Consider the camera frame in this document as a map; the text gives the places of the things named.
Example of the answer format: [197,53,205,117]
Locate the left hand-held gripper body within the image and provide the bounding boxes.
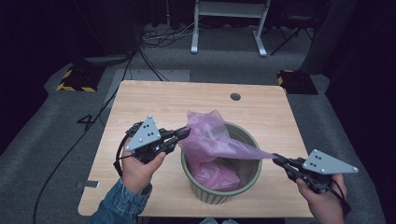
[124,115,169,165]

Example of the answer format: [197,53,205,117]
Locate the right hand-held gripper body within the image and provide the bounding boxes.
[293,148,360,195]

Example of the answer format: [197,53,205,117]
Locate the pink plastic bag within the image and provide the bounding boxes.
[177,109,279,192]

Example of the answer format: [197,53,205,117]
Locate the green ribbed trash bin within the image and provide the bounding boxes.
[180,121,263,205]

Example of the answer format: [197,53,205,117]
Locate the person's left hand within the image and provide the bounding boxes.
[120,137,167,196]

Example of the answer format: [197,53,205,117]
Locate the person's right hand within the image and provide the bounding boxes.
[295,173,348,224]

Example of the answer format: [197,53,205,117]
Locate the grey floor tape piece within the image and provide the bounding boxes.
[76,180,101,189]

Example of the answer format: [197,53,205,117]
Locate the black yellow striped base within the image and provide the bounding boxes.
[55,63,106,93]
[276,69,319,95]

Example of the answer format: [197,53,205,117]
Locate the grey stand base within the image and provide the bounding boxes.
[83,54,134,65]

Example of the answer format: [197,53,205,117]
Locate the person's legs in jeans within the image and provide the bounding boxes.
[199,217,239,224]

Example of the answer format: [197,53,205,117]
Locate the black tripod stand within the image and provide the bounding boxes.
[270,26,314,56]

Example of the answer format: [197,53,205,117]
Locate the grey curtain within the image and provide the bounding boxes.
[300,0,359,76]

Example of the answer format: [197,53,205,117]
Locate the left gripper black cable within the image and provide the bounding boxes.
[113,122,142,178]

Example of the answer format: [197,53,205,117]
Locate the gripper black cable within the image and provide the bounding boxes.
[113,122,142,178]
[330,178,352,217]

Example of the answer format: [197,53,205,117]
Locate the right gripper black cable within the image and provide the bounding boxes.
[330,178,352,217]

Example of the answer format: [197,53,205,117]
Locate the short black floor cable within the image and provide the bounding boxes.
[138,48,171,82]

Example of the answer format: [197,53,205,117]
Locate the long black floor cable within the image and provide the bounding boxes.
[32,49,138,224]

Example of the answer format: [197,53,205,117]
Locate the bundle of floor cables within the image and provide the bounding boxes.
[141,21,200,48]

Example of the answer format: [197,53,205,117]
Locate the white metal stand frame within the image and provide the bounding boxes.
[190,0,272,58]

